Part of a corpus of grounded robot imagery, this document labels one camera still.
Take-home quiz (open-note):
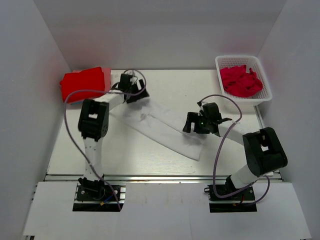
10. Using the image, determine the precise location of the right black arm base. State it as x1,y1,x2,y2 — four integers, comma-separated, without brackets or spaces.
203,177,256,202

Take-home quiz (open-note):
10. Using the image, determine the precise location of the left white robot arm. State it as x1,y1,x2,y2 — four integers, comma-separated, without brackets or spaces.
78,70,149,182

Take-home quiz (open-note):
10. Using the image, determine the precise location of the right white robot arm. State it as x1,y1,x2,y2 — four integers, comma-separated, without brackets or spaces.
182,102,288,200

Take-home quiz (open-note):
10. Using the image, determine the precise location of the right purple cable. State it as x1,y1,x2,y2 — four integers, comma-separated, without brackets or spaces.
197,94,271,207

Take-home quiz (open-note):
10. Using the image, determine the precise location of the folded blue t shirt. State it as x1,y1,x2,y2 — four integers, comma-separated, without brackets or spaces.
69,101,83,106

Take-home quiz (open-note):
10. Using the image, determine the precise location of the white plastic basket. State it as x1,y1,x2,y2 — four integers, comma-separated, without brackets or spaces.
215,55,272,107

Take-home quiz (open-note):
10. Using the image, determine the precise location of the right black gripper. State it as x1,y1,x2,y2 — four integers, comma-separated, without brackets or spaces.
183,112,211,134

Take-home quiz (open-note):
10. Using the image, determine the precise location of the purple cable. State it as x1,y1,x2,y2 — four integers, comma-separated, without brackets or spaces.
63,69,147,212
197,94,271,207

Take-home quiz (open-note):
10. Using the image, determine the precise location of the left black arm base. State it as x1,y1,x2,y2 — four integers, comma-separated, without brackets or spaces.
75,177,121,202

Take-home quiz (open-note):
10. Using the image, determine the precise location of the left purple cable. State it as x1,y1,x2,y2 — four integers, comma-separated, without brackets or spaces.
63,69,147,212

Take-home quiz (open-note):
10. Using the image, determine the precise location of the white t shirt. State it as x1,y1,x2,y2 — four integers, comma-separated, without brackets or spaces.
110,98,205,161

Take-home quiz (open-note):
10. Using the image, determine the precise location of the folded red t shirt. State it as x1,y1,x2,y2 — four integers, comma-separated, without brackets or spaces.
59,67,111,102

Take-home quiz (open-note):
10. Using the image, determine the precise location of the crumpled magenta t shirt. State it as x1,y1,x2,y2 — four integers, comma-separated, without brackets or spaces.
219,64,263,98

